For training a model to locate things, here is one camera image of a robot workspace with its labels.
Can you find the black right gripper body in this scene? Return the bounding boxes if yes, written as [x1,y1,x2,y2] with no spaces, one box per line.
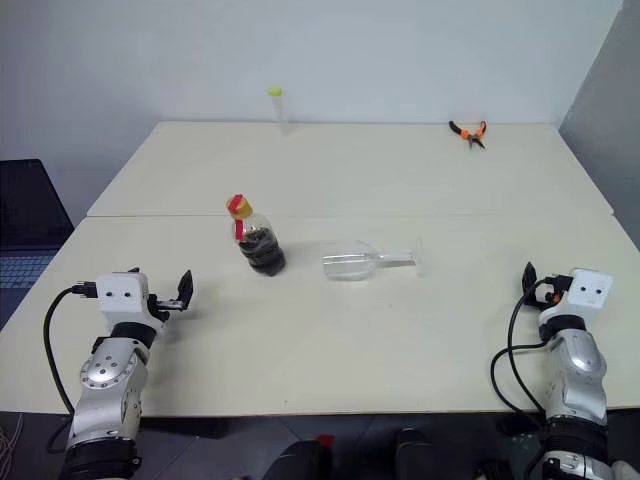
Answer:
[528,273,572,314]

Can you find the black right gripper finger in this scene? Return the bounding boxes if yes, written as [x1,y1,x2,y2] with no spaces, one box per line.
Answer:
[521,261,539,301]

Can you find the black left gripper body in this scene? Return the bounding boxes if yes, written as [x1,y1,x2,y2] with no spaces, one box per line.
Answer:
[146,293,184,323]

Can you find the plastic cola bottle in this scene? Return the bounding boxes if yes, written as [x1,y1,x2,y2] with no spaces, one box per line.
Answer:
[230,209,288,278]

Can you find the clear wine glass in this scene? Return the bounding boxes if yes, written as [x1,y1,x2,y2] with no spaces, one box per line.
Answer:
[321,237,427,283]

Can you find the yellow bottle cap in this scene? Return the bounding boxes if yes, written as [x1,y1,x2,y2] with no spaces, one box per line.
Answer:
[225,193,253,219]

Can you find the dark laptop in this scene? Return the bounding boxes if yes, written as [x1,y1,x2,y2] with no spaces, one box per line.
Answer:
[0,158,76,324]

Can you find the orange and black pliers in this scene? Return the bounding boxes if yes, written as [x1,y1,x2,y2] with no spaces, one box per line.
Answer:
[448,119,489,152]

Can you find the white rounded object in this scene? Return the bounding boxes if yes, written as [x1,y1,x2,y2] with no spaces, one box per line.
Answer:
[607,458,640,480]

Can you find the dark rounded shape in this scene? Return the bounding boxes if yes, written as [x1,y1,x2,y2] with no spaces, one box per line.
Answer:
[261,436,332,480]
[391,426,437,480]

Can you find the clear tube with green cap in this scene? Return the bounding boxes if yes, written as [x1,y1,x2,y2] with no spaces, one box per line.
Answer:
[266,85,293,136]

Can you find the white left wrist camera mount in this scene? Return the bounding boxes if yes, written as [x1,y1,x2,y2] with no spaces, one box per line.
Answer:
[95,272,164,331]

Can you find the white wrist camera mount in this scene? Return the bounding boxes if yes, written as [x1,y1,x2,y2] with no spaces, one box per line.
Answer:
[539,268,615,329]
[95,272,164,331]

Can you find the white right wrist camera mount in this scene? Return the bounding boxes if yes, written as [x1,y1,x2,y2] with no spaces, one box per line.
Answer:
[539,268,615,329]

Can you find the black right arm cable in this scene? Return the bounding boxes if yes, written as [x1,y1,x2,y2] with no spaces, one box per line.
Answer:
[489,277,564,432]

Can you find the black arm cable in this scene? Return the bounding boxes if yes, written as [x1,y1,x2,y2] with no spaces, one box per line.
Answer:
[489,277,564,432]
[42,281,99,454]

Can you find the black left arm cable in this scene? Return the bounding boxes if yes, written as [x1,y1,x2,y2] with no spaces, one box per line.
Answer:
[42,281,99,454]

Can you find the white thin cables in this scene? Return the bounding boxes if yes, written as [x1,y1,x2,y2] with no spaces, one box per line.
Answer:
[0,411,25,469]

